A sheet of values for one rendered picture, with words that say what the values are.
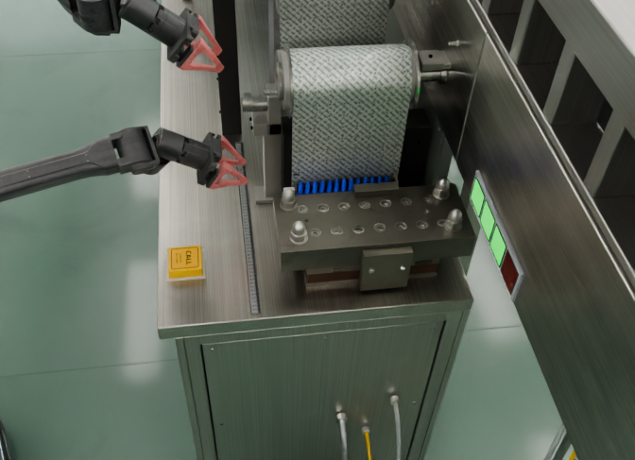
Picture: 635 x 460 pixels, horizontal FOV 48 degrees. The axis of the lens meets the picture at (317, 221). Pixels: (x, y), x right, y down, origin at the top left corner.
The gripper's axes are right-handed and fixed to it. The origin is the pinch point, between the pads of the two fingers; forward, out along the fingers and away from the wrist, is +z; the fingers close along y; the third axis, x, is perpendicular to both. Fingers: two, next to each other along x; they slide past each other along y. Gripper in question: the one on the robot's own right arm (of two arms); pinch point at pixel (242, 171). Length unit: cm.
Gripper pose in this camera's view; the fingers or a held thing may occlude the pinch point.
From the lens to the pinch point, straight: 153.1
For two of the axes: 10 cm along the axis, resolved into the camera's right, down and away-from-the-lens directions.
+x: 5.3, -6.3, -5.7
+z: 8.3, 2.8, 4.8
